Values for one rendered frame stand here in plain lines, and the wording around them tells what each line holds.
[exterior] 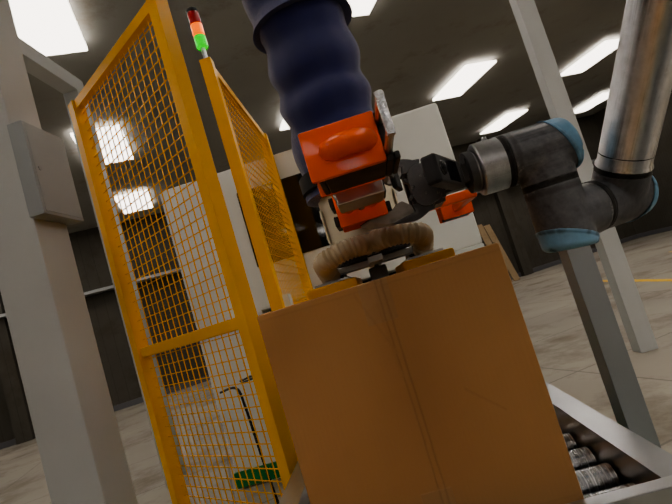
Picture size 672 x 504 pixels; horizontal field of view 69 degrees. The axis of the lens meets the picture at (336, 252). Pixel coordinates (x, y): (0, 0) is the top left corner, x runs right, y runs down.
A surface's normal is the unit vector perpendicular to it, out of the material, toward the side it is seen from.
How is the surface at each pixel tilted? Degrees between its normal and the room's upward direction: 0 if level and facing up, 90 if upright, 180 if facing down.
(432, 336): 90
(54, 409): 90
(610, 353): 90
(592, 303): 90
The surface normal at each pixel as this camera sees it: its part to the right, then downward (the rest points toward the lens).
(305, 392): -0.12, -0.05
